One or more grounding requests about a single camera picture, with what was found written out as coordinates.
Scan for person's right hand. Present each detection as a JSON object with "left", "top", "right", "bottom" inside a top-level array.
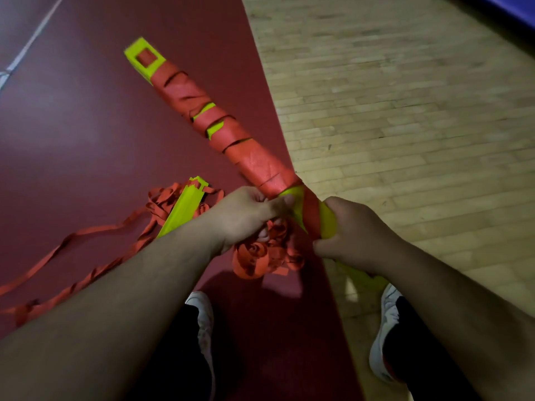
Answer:
[{"left": 312, "top": 196, "right": 405, "bottom": 277}]

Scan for person's left hand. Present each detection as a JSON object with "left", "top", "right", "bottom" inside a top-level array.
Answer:
[{"left": 208, "top": 185, "right": 296, "bottom": 254}]

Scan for person's left forearm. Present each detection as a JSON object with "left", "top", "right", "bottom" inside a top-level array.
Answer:
[{"left": 0, "top": 221, "right": 225, "bottom": 401}]

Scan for person's right forearm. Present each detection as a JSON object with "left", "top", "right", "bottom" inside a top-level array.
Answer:
[{"left": 382, "top": 242, "right": 535, "bottom": 401}]

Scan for white right shoe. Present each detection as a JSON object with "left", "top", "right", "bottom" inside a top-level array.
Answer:
[{"left": 368, "top": 283, "right": 404, "bottom": 385}]

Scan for white shoe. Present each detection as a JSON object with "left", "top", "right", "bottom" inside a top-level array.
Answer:
[
  {"left": 368, "top": 283, "right": 404, "bottom": 385},
  {"left": 185, "top": 291, "right": 216, "bottom": 401}
]

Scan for white left shoe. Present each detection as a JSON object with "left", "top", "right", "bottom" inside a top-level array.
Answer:
[{"left": 185, "top": 291, "right": 216, "bottom": 401}]

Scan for black right trouser leg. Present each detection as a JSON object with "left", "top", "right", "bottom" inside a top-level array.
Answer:
[{"left": 382, "top": 296, "right": 484, "bottom": 401}]

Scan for black trouser leg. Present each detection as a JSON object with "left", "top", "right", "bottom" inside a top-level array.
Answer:
[
  {"left": 125, "top": 304, "right": 214, "bottom": 401},
  {"left": 382, "top": 296, "right": 484, "bottom": 401}
]

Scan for black left trouser leg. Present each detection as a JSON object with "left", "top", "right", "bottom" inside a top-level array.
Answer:
[{"left": 125, "top": 304, "right": 214, "bottom": 401}]

